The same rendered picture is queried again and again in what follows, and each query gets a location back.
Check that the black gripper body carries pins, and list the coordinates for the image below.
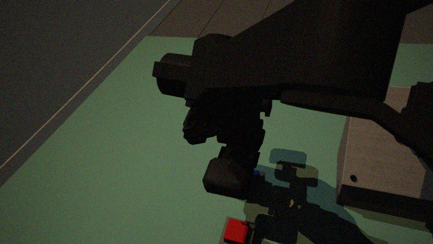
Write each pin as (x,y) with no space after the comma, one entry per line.
(232,175)

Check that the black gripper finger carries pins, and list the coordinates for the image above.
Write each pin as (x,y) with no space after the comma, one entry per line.
(254,159)
(260,140)

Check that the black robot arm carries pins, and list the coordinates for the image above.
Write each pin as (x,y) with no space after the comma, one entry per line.
(332,56)

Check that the red button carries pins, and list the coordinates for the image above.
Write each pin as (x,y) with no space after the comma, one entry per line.
(237,231)

